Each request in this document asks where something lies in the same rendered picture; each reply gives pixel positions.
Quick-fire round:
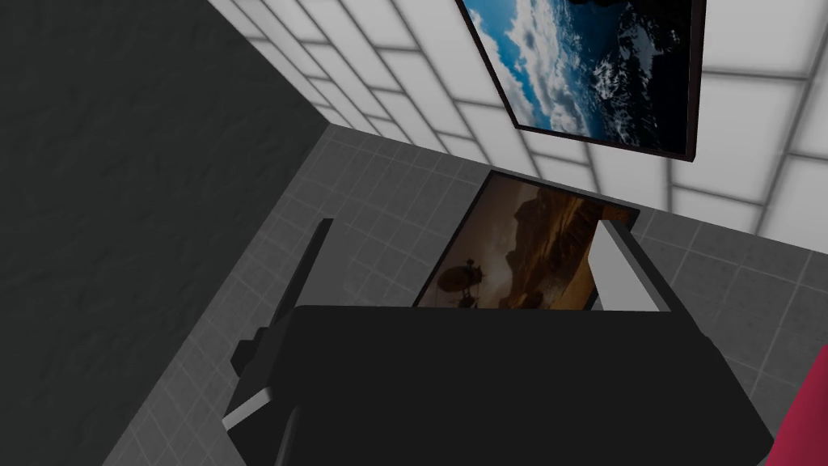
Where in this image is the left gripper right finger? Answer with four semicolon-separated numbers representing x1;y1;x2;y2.
587;219;688;314

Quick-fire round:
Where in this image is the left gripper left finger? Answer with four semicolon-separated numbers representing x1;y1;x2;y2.
270;218;335;328

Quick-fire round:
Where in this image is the brown desert landscape picture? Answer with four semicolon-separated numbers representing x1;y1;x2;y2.
412;169;641;311

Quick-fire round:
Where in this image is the blue sky and clouds picture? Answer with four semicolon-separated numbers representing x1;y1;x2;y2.
455;0;708;163

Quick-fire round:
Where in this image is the red rounded object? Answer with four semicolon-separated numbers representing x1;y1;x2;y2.
759;344;828;466

